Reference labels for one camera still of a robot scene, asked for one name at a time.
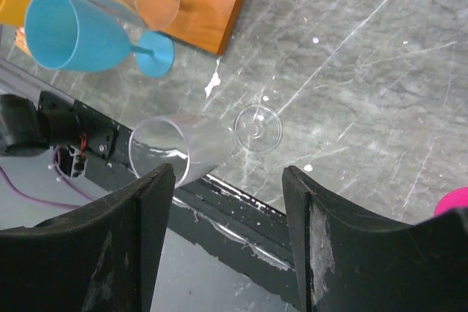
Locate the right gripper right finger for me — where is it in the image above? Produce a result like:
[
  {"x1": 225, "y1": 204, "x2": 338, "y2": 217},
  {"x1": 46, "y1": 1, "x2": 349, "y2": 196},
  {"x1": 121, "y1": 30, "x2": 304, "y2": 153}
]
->
[{"x1": 282, "y1": 166, "x2": 467, "y2": 311}]

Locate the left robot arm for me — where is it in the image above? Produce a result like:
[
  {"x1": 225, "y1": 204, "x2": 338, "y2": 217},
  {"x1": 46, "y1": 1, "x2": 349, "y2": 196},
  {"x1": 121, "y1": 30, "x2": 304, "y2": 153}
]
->
[{"x1": 1, "y1": 91, "x2": 83, "y2": 157}]

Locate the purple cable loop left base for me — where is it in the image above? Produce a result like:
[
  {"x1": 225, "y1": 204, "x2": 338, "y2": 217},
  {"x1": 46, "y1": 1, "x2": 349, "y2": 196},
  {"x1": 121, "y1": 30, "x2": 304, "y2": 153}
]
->
[{"x1": 1, "y1": 148, "x2": 95, "y2": 209}]

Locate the pink plastic wine glass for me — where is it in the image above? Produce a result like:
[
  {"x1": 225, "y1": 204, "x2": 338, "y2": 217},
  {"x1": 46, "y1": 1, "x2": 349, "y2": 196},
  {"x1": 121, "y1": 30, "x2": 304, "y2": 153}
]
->
[{"x1": 434, "y1": 187, "x2": 468, "y2": 216}]

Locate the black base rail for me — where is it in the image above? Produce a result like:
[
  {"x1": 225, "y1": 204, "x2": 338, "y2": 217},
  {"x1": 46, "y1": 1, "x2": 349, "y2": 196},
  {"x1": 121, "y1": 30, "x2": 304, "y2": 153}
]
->
[{"x1": 36, "y1": 91, "x2": 304, "y2": 308}]

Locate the clear flute glass three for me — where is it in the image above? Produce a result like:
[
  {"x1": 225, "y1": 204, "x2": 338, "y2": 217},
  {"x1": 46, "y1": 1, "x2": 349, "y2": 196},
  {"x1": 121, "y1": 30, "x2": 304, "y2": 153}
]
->
[{"x1": 128, "y1": 103, "x2": 283, "y2": 188}]

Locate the blue plastic wine glass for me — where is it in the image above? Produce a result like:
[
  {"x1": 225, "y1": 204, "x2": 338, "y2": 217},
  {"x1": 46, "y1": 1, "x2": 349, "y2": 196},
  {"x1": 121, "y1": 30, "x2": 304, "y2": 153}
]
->
[{"x1": 24, "y1": 0, "x2": 175, "y2": 77}]

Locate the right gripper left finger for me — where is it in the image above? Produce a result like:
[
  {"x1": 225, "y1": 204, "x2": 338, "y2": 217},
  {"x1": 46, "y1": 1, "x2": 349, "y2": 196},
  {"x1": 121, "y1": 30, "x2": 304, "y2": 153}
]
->
[{"x1": 1, "y1": 164, "x2": 175, "y2": 311}]

